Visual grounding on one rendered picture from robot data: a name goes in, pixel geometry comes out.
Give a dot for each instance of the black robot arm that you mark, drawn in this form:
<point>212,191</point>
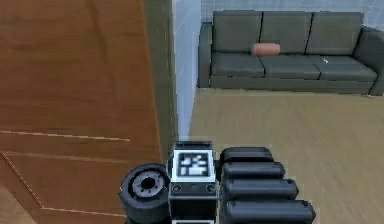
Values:
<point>253,186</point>

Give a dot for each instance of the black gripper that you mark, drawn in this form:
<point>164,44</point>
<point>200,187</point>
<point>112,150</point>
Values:
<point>145,193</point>

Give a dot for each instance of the brown wooden door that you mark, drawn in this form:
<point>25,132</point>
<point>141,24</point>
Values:
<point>73,100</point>

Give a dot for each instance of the dark grey sofa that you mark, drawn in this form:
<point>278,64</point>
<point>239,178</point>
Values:
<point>286,66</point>

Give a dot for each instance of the pink bolster cushion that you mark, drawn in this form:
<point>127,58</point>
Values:
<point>265,49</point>

